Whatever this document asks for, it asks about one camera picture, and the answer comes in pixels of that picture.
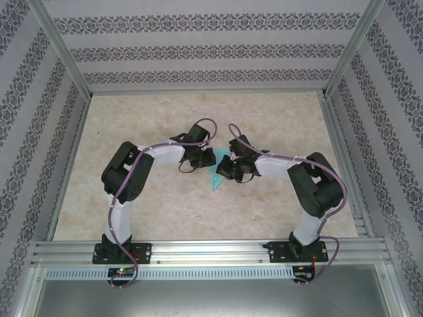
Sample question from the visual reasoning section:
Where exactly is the light blue paper sheet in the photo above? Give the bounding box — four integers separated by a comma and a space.
208, 147, 234, 193

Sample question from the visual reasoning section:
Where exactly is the grey metal sheet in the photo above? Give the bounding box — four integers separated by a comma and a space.
32, 279, 396, 317

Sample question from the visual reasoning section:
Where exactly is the aluminium corner upright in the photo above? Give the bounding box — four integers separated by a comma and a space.
13, 265, 47, 317
376, 264, 414, 317

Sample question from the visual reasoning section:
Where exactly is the aluminium frame crossbar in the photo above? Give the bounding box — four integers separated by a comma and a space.
88, 87, 328, 95

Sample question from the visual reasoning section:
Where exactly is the aluminium mounting rail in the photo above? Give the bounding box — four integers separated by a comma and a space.
31, 240, 393, 267

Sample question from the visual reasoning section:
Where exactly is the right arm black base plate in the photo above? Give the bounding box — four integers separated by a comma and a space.
269, 240, 330, 264

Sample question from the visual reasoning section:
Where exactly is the aluminium side rail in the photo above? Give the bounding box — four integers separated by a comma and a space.
46, 95, 92, 242
319, 94, 376, 238

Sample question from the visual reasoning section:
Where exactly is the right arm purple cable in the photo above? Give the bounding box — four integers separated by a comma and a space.
228, 123, 348, 287

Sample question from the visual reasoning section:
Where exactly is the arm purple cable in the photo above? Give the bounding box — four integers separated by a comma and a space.
228, 123, 348, 287
108, 118, 218, 289

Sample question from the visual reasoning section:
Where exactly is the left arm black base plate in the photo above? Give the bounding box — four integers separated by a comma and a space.
92, 242, 153, 265

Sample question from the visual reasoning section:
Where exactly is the slotted grey cable duct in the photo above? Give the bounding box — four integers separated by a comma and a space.
44, 266, 295, 280

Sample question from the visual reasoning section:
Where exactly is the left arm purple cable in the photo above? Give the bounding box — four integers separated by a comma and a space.
108, 118, 218, 289

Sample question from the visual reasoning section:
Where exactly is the aluminium frame post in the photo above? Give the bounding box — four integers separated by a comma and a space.
31, 0, 93, 97
321, 0, 387, 98

